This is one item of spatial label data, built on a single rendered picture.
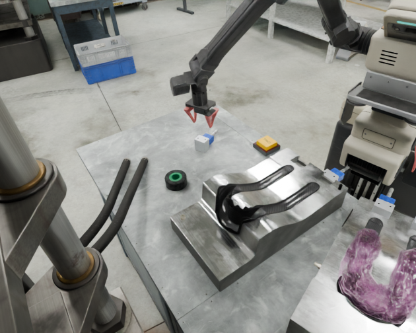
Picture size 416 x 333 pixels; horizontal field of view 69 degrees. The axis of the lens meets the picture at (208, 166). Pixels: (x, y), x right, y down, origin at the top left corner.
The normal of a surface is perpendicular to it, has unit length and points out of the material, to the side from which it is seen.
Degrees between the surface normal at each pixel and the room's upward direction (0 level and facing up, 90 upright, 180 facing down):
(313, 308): 0
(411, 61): 98
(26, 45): 90
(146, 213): 0
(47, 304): 0
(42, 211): 90
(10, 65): 90
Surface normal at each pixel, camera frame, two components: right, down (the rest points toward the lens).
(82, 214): -0.04, -0.75
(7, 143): 0.86, 0.31
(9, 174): 0.44, 0.58
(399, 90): -0.70, 0.50
